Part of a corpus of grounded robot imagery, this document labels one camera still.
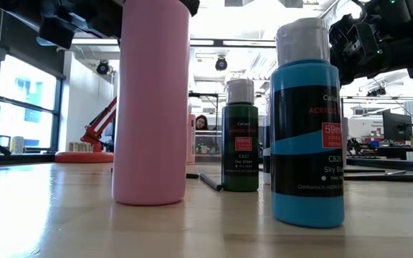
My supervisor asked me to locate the black computer monitor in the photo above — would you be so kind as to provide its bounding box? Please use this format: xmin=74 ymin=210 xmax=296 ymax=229
xmin=381 ymin=109 xmax=413 ymax=143

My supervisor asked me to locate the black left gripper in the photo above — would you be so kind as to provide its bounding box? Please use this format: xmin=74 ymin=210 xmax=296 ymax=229
xmin=48 ymin=0 xmax=201 ymax=39

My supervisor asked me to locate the thin black paintbrush silver ferrule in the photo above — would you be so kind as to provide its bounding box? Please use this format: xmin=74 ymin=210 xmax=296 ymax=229
xmin=344 ymin=168 xmax=407 ymax=176

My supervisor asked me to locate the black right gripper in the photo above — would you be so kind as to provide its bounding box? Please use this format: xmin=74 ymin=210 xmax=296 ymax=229
xmin=328 ymin=16 xmax=407 ymax=86

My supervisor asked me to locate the white canister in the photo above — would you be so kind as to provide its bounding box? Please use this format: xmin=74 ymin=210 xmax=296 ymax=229
xmin=11 ymin=135 xmax=25 ymax=154

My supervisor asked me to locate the small sky blue paint bottle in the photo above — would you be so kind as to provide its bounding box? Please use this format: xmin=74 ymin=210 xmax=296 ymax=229
xmin=270 ymin=17 xmax=346 ymax=229

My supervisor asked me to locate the black ceiling camera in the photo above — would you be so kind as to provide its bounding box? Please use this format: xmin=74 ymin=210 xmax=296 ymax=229
xmin=96 ymin=59 xmax=110 ymax=76
xmin=214 ymin=55 xmax=229 ymax=72

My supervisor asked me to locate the black metal gantry frame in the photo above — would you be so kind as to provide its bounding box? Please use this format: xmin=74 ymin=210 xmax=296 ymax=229
xmin=188 ymin=92 xmax=220 ymax=133

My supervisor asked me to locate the red desk lamp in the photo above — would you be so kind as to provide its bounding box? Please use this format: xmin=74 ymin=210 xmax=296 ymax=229
xmin=54 ymin=95 xmax=118 ymax=165

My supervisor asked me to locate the purple plastic cup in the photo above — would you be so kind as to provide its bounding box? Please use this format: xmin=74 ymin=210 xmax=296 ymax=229
xmin=341 ymin=116 xmax=349 ymax=169

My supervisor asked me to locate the small sap green paint bottle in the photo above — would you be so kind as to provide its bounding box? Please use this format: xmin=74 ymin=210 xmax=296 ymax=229
xmin=222 ymin=79 xmax=260 ymax=193

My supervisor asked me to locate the black background desk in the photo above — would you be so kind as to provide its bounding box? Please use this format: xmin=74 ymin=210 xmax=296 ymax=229
xmin=348 ymin=145 xmax=413 ymax=161

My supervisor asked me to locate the person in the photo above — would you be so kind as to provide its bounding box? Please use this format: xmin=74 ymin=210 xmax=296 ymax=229
xmin=194 ymin=114 xmax=220 ymax=153

